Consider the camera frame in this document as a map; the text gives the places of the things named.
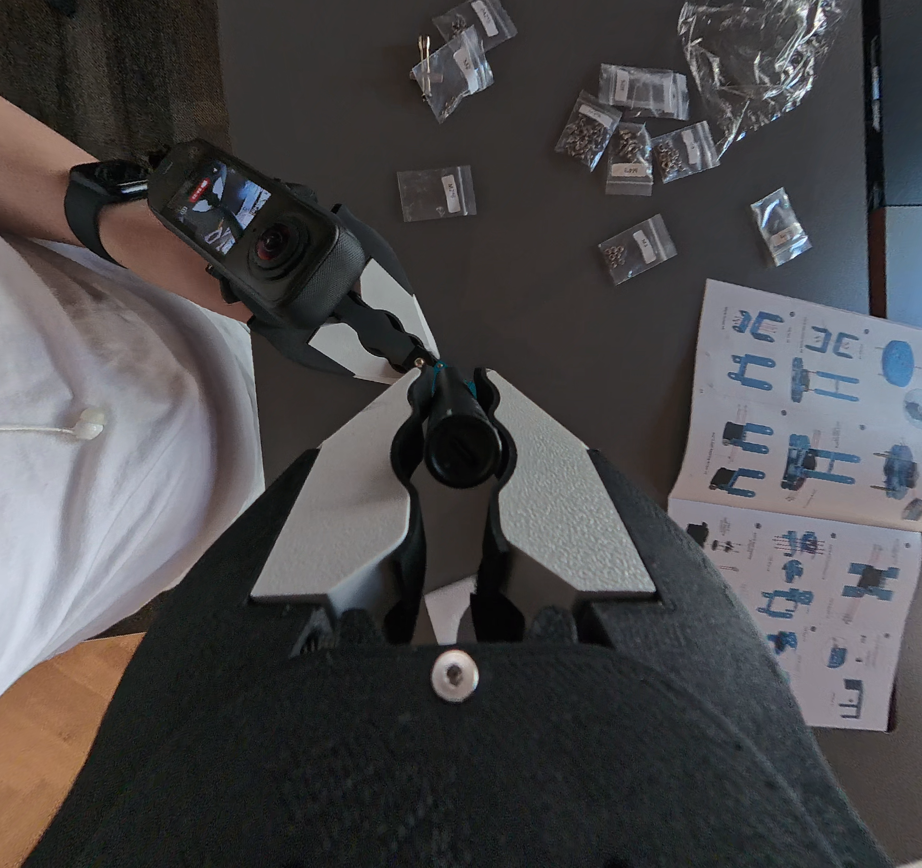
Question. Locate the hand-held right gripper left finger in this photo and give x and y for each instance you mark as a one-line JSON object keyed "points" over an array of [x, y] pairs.
{"points": [[338, 522]]}

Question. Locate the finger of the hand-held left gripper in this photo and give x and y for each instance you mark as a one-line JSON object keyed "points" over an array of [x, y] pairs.
{"points": [[342, 351], [392, 299]]}

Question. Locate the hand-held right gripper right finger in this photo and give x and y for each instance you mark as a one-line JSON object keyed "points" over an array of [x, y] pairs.
{"points": [[569, 522]]}

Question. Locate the blue bracket with black servo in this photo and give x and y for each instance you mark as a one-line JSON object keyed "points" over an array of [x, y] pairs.
{"points": [[433, 373]]}

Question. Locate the black electric screwdriver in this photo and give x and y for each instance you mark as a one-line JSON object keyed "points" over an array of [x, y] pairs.
{"points": [[461, 443]]}

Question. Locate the dark grey desk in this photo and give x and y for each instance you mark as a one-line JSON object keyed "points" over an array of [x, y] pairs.
{"points": [[540, 321]]}

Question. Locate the flat clear zip bag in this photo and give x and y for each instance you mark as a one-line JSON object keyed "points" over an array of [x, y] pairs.
{"points": [[436, 195]]}

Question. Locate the black wristband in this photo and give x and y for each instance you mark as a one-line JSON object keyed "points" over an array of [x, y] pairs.
{"points": [[90, 198]]}

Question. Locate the illustrated instruction booklet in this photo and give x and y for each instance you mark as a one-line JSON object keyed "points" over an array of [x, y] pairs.
{"points": [[792, 508]]}

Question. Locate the small zip bag of screws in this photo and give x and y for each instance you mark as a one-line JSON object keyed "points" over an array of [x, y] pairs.
{"points": [[461, 76]]}

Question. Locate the zip bag of small nuts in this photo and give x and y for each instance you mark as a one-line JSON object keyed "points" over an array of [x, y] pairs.
{"points": [[637, 249]]}

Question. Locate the zip bag of silver screws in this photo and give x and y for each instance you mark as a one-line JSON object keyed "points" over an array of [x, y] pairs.
{"points": [[587, 130], [628, 159]]}

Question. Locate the small clear zip bag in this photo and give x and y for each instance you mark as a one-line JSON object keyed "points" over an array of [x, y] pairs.
{"points": [[479, 15]]}

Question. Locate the wide clear zip bag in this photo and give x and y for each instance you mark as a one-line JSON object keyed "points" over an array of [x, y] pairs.
{"points": [[643, 90]]}

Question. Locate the zip bag of large nuts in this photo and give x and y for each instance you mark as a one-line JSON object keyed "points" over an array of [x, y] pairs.
{"points": [[684, 151]]}

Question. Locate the zip bag with black parts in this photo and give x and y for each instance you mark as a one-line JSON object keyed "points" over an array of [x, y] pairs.
{"points": [[779, 227]]}

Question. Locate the crumpled clear plastic wrap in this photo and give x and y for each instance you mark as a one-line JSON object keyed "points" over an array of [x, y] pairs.
{"points": [[778, 40]]}

